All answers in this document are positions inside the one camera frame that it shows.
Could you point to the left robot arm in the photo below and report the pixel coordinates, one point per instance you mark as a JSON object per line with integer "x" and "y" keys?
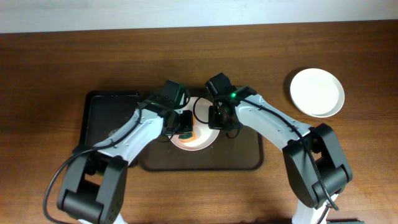
{"x": 95, "y": 177}

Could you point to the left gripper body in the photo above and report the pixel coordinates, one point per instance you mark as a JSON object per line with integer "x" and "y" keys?
{"x": 185, "y": 123}

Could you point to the large brown tray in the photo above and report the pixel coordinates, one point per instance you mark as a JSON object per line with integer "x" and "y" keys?
{"x": 231, "y": 150}

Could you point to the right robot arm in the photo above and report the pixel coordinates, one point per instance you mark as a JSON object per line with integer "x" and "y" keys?
{"x": 317, "y": 168}

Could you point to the green orange sponge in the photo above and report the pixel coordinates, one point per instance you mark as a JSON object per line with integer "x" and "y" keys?
{"x": 187, "y": 137}

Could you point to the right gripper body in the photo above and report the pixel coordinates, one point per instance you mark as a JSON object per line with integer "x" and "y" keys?
{"x": 216, "y": 117}

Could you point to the small black tray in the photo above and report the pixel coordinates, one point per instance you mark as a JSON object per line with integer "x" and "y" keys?
{"x": 105, "y": 112}

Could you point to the pinkish white plate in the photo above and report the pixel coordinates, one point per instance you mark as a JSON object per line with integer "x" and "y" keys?
{"x": 205, "y": 135}

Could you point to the cream plate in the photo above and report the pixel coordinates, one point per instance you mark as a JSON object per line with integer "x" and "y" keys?
{"x": 317, "y": 93}

